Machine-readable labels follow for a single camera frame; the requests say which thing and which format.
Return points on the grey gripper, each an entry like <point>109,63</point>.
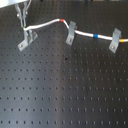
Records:
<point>21,15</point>

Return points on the left grey metal cable clip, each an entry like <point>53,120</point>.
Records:
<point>29,37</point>

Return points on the grey metal cable clip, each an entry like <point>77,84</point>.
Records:
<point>71,33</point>
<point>115,40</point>
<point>29,37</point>

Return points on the middle grey metal cable clip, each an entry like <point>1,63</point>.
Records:
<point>71,33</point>

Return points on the right grey metal cable clip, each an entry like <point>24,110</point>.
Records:
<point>115,40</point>

